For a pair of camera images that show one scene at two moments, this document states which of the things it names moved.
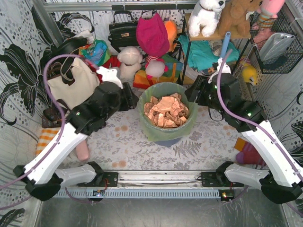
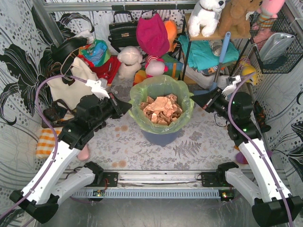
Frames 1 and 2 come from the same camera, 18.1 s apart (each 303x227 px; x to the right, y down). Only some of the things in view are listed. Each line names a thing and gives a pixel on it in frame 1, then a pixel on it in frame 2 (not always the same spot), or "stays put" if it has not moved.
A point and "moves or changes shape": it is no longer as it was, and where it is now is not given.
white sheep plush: x=130 y=58 stays put
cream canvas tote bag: x=70 y=96 stays put
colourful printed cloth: x=97 y=52 stays put
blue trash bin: x=168 y=143 moves or changes shape
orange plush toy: x=171 y=30 stays put
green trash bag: x=152 y=132 moves or changes shape
